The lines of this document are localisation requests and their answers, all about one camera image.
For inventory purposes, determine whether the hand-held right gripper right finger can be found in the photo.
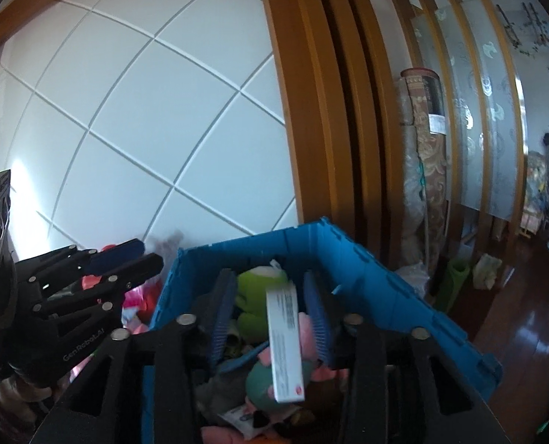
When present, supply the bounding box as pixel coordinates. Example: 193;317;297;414
301;270;516;444

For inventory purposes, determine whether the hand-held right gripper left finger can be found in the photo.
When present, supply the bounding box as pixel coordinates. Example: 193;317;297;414
29;269;237;444

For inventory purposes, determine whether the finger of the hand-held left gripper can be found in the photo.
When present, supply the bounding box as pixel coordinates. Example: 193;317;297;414
30;253;164;320
14;239;146;288

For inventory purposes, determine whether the green frog plush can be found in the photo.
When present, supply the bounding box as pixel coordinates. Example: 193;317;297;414
234;265;289;346

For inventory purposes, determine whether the long white carton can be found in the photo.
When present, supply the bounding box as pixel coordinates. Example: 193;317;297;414
265;284;307;403

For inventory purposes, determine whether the blue Y-shaped plastic toy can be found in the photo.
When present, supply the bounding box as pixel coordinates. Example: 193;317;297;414
218;341;271;375

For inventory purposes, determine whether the grey fluffy plush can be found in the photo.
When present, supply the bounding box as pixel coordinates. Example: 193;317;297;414
195;370;253;423

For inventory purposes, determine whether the blue plastic storage crate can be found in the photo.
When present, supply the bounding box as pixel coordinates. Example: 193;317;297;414
140;216;505;444

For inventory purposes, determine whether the pink pig plush blue outfit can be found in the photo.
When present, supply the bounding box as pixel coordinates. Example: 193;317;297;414
245;311;345;413

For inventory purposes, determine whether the white printed packet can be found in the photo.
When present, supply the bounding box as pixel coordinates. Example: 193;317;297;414
221;404;276;441

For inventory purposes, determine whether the person's left hand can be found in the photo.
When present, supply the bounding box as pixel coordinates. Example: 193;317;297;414
6;376;56;408

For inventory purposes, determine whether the white plastic bag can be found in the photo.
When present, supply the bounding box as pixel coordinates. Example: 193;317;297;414
394;263;431;297

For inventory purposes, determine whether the green rolled mat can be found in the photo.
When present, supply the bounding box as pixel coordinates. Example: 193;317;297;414
436;258;472;314

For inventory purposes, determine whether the pale crumpled bag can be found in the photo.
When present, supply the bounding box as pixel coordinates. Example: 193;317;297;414
472;253;502;290

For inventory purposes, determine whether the rolled patterned carpet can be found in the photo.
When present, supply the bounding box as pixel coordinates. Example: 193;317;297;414
399;68;451;316

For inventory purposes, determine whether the wooden slatted partition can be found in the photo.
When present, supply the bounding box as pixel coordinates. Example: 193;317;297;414
380;0;526;242

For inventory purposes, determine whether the wooden door frame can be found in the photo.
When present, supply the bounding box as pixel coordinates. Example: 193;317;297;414
0;0;398;260

